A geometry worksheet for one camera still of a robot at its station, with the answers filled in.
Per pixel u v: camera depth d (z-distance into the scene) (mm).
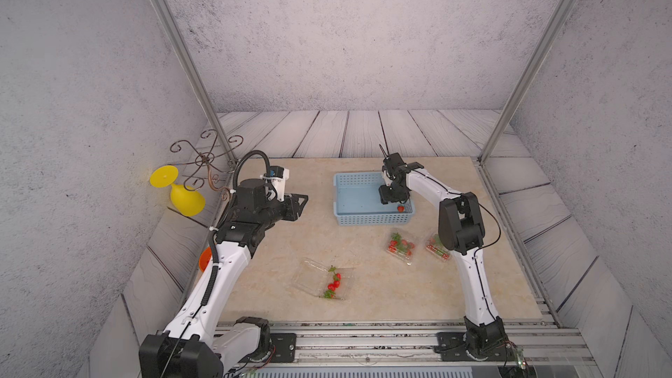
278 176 673
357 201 1053
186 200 787
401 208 1025
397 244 921
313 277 874
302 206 741
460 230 614
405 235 969
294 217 677
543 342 751
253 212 576
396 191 892
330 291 819
